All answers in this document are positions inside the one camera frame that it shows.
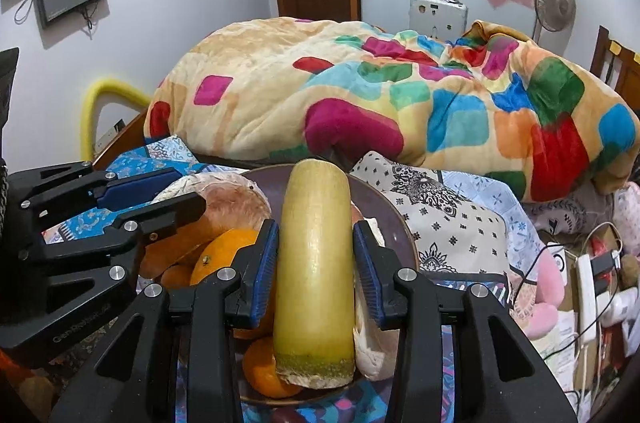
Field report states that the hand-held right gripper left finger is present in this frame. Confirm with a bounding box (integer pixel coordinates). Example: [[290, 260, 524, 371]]
[[50, 219, 281, 423]]

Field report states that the standing electric fan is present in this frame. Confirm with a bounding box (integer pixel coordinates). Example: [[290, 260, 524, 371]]
[[532, 0, 577, 54]]

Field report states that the yellow foam tube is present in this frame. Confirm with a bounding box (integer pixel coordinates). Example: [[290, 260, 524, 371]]
[[82, 77, 162, 160]]

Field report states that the large orange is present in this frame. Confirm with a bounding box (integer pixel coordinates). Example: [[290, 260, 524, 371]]
[[190, 228, 261, 288], [243, 337, 302, 399]]

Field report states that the purple round plate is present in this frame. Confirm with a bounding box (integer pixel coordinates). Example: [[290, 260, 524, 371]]
[[150, 163, 421, 406]]

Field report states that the colourful checked blanket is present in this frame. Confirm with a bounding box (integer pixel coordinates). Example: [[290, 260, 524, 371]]
[[144, 18, 640, 204]]

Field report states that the white hard suitcase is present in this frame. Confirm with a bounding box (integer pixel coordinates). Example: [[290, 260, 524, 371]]
[[409, 0, 471, 42]]

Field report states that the pink plush cushion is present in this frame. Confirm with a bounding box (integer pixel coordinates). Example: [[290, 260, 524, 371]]
[[510, 252, 567, 340]]

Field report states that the small tangerine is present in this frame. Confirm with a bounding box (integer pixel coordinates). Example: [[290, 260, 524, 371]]
[[161, 265, 194, 290]]

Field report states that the black television cable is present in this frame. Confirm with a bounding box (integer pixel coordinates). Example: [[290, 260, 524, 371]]
[[14, 0, 39, 24]]

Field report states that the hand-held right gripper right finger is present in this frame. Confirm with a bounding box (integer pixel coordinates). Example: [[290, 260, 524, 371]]
[[352, 220, 581, 423]]

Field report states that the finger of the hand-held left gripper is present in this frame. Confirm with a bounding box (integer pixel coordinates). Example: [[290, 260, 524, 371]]
[[20, 192, 208, 305], [7, 160, 186, 225]]

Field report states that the wooden bed side rail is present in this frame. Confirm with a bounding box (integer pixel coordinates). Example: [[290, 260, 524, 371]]
[[92, 112, 152, 170]]

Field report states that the white power strip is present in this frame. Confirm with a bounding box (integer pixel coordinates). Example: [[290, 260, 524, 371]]
[[575, 253, 621, 345]]

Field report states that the wooden bed headboard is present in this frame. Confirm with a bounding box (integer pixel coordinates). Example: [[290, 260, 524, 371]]
[[590, 25, 640, 111]]

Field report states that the patchwork patterned bed sheet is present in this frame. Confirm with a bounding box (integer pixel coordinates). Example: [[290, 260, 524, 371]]
[[40, 135, 516, 423]]

